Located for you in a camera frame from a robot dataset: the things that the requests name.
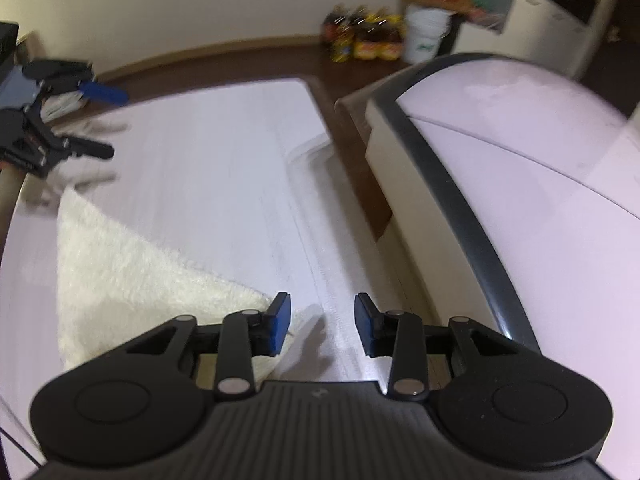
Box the cream fluffy towel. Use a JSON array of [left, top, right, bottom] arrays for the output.
[[56, 187, 312, 377]]

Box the white drawer cabinet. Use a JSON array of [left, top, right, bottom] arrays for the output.
[[452, 0, 627, 81]]

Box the white chest freezer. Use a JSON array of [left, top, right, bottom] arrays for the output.
[[334, 52, 640, 480]]

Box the white plastic bucket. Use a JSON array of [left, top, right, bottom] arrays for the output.
[[402, 4, 452, 65]]

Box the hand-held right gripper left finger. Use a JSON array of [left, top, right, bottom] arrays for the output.
[[106, 291, 293, 402]]

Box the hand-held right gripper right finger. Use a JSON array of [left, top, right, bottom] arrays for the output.
[[354, 292, 540, 402]]

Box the pack of dark bottles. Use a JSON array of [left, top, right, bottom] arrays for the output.
[[320, 5, 405, 64]]

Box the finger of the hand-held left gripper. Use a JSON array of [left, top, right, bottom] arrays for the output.
[[22, 59, 129, 107], [24, 108, 115, 177]]

